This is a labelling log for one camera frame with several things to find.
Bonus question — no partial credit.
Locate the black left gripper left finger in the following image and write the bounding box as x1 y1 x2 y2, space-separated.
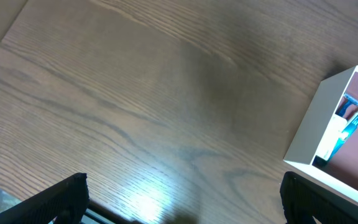
0 173 90 224

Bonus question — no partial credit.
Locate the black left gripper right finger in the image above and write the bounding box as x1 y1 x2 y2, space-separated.
280 171 358 224

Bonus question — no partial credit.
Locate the teal toothpaste tube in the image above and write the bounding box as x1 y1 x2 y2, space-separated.
328 111 358 161

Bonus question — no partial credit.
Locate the green and white packet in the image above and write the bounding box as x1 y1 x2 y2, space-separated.
313 114 347 167

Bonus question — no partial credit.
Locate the blue disposable razor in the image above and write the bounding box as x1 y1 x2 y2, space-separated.
336 93 358 117

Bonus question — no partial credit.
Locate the white box with red interior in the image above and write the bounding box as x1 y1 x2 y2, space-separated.
283 65 358 203

